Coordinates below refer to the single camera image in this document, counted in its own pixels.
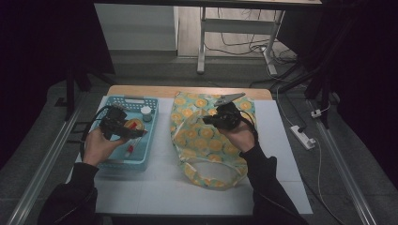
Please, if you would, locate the person's left hand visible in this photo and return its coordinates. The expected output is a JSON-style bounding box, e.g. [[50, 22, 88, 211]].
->
[[82, 126, 128, 167]]

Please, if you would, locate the white power cable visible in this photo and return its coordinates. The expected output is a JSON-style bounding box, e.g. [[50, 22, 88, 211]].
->
[[314, 139, 345, 225]]

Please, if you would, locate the white cabinet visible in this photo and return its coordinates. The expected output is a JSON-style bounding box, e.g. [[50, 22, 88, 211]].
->
[[94, 3, 180, 52]]

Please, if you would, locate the person's right hand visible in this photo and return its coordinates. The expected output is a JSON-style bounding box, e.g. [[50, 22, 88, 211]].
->
[[219, 120, 257, 154]]

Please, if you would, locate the small white-lidded jar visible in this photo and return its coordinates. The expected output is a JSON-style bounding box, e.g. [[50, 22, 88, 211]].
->
[[140, 106, 153, 123]]

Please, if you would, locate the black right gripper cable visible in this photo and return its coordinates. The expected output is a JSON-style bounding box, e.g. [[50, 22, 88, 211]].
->
[[238, 109, 259, 144]]

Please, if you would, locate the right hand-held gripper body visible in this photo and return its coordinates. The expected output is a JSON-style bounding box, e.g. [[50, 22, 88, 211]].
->
[[212, 92, 248, 130]]

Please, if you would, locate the black floor bracket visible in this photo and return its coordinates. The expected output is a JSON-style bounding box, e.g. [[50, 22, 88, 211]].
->
[[67, 121, 92, 144]]

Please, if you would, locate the tangle of black cables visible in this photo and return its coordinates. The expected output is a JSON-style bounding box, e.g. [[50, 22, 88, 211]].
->
[[205, 7, 299, 64]]

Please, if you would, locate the white-legged desk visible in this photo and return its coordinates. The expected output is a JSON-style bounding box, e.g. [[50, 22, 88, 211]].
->
[[93, 0, 323, 76]]

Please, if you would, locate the white power strip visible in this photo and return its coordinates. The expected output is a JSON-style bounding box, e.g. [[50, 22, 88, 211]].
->
[[289, 125, 317, 151]]

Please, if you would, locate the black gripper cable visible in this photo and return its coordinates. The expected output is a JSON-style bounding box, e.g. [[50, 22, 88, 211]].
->
[[79, 105, 114, 160], [238, 109, 259, 144]]

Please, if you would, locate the blue plastic basket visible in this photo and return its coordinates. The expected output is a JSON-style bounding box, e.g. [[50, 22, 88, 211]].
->
[[79, 95, 160, 173]]

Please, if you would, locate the lemon print cloth bag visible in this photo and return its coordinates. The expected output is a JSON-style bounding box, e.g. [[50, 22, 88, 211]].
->
[[169, 91, 257, 190]]

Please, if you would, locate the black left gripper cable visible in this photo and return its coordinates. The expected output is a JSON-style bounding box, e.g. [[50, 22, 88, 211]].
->
[[79, 105, 114, 160]]

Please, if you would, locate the metal floor rail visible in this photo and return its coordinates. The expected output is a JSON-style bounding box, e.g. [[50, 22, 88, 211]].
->
[[308, 99, 378, 225], [6, 102, 84, 225]]

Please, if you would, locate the black metal stand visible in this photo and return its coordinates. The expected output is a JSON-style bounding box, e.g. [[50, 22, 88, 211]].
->
[[64, 62, 95, 121], [275, 46, 341, 129]]

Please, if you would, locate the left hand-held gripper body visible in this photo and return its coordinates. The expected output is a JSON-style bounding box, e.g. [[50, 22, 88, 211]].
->
[[99, 106, 139, 141]]

